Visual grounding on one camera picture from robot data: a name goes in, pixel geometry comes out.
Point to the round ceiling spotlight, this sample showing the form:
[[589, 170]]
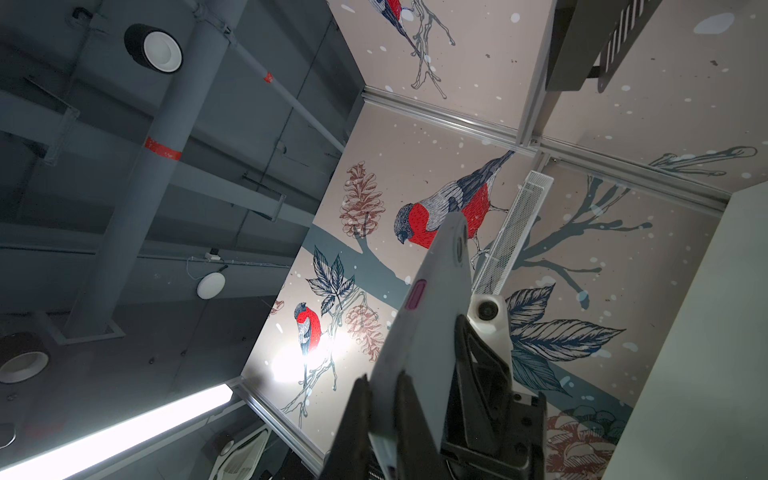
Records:
[[153, 48]]

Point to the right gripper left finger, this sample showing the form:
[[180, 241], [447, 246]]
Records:
[[349, 457]]

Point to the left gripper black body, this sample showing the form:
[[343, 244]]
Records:
[[505, 441]]

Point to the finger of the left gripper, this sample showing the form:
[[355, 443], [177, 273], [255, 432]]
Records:
[[480, 384]]

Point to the black wall basket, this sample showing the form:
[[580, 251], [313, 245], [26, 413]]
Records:
[[591, 38]]

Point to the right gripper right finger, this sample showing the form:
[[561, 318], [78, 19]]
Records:
[[417, 456]]

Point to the black phone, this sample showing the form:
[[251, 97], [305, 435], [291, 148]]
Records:
[[421, 341]]

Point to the grey ceiling pipe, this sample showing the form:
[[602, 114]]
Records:
[[152, 171]]

